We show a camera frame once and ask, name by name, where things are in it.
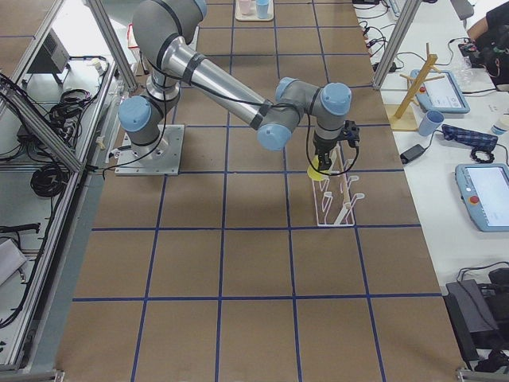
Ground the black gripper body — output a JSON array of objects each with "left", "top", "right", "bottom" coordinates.
[{"left": 313, "top": 133, "right": 338, "bottom": 162}]

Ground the yellow plastic cup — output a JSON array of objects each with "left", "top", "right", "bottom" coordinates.
[{"left": 307, "top": 155, "right": 330, "bottom": 181}]

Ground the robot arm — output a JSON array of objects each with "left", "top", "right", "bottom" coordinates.
[{"left": 119, "top": 1, "right": 359, "bottom": 173}]

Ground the blue cup on desk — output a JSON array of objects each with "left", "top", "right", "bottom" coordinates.
[{"left": 418, "top": 110, "right": 445, "bottom": 137}]

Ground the light blue cup far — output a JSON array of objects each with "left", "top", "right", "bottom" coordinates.
[{"left": 255, "top": 0, "right": 270, "bottom": 19}]

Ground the pink plastic cup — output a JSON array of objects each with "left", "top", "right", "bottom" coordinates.
[{"left": 237, "top": 0, "right": 252, "bottom": 15}]

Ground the white paper cup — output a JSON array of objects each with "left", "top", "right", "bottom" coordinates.
[{"left": 491, "top": 114, "right": 509, "bottom": 135}]

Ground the wooden mug tree stand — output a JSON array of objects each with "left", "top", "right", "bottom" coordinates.
[{"left": 385, "top": 43, "right": 445, "bottom": 131}]

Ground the black power adapter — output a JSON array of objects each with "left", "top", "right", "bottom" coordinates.
[{"left": 399, "top": 144, "right": 426, "bottom": 165}]

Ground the blue teach pendant far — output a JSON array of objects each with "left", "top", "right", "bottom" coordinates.
[{"left": 416, "top": 70, "right": 470, "bottom": 115}]

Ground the blue teach pendant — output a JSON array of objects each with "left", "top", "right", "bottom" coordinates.
[
  {"left": 416, "top": 70, "right": 470, "bottom": 115},
  {"left": 455, "top": 163, "right": 508, "bottom": 232}
]

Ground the beige plastic tray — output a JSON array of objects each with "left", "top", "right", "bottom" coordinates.
[{"left": 235, "top": 0, "right": 274, "bottom": 22}]

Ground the blue plaid cloth pouch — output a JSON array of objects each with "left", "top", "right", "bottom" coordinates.
[{"left": 441, "top": 124, "right": 498, "bottom": 152}]

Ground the blue teach pendant near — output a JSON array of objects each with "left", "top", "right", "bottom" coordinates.
[{"left": 455, "top": 163, "right": 508, "bottom": 232}]

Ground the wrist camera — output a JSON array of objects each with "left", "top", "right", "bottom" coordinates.
[{"left": 340, "top": 120, "right": 360, "bottom": 149}]

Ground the white wire cup rack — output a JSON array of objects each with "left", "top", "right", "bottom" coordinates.
[{"left": 312, "top": 143, "right": 365, "bottom": 228}]

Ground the black bead bracelet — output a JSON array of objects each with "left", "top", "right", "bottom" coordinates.
[{"left": 471, "top": 146, "right": 496, "bottom": 163}]

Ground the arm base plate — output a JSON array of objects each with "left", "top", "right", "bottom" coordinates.
[{"left": 115, "top": 124, "right": 185, "bottom": 176}]

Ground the aluminium frame post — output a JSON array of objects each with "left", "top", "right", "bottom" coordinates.
[{"left": 372, "top": 0, "right": 422, "bottom": 90}]

